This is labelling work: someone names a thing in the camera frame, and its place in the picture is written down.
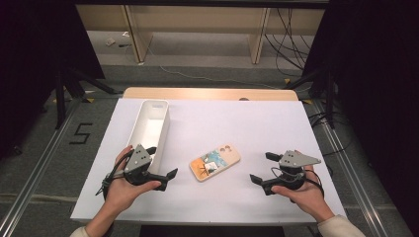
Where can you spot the person's right hand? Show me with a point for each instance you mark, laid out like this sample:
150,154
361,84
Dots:
309,197

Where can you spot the white paper table sheet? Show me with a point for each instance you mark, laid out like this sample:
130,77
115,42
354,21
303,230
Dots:
230,125

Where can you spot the black tripod stand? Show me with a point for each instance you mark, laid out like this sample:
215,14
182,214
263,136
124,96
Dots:
329,98
61,98

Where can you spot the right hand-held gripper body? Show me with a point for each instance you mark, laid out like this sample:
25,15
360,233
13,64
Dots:
293,171

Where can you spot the small black floor plug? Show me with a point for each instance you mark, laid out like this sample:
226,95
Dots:
124,45

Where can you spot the white rectangular plastic bin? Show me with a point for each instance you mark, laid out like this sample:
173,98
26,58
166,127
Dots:
150,126

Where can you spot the person's left hand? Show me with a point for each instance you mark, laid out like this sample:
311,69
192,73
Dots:
120,191

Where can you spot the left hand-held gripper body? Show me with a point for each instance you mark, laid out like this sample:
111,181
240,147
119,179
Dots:
139,161

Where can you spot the black curtain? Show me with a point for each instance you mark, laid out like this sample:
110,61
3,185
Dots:
372,82
33,65

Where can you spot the small white floor object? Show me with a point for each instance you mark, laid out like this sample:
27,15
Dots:
110,41

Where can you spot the metal floor rail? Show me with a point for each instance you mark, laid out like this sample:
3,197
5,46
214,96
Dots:
349,164
39,164

